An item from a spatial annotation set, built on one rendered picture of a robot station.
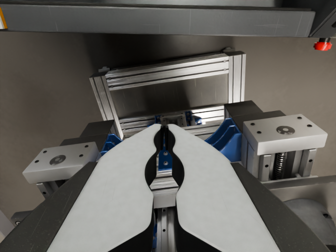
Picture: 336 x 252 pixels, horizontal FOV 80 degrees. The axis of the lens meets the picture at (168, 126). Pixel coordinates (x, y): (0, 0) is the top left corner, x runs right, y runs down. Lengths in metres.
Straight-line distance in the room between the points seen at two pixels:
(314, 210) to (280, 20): 0.36
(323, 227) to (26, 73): 1.61
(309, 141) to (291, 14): 0.24
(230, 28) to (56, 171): 0.44
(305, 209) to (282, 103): 1.23
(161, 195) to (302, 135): 0.35
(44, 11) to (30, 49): 1.16
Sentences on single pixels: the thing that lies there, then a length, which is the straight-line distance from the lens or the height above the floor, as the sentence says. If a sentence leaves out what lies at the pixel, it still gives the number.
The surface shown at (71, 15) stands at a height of 0.95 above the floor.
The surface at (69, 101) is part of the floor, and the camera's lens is 1.58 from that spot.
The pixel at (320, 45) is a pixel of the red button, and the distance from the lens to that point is 0.64.
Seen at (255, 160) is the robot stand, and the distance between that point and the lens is 0.49.
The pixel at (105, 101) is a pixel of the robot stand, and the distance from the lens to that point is 1.23.
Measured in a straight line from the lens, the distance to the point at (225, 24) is 0.39.
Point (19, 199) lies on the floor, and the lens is 2.43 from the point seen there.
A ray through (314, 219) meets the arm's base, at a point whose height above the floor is 1.08.
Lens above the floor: 1.32
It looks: 60 degrees down
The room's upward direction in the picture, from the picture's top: 178 degrees clockwise
